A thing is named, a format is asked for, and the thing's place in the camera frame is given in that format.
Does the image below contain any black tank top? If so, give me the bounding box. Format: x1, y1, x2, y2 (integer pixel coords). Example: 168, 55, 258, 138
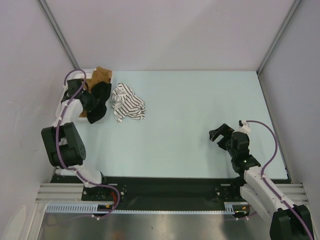
86, 81, 112, 124

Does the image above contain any striped white tank top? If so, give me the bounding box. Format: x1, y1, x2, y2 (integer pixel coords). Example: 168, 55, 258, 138
111, 82, 146, 123

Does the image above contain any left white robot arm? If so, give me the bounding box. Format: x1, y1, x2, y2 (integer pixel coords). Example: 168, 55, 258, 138
41, 71, 112, 200

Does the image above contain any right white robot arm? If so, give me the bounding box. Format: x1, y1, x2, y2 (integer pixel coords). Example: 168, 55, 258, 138
209, 120, 315, 240

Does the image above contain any brown tank top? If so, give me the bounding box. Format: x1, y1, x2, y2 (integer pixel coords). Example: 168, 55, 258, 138
80, 66, 112, 118

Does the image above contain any white plastic basket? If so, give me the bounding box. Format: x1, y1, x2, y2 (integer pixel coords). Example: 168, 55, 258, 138
56, 68, 115, 123

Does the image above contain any slotted cable duct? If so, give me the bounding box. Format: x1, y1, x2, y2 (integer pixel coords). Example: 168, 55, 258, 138
46, 203, 236, 215

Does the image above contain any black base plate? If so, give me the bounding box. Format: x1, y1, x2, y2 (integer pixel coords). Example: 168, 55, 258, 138
49, 174, 293, 212

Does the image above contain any aluminium frame rail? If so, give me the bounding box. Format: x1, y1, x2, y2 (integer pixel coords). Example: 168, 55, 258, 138
35, 183, 308, 205

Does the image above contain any left aluminium corner post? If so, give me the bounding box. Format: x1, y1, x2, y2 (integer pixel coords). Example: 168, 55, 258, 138
36, 0, 79, 69

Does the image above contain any aluminium corner post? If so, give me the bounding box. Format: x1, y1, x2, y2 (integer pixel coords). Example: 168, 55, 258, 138
36, 0, 79, 69
256, 0, 304, 77

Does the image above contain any right aluminium corner post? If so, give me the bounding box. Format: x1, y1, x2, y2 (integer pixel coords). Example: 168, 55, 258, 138
256, 0, 304, 77

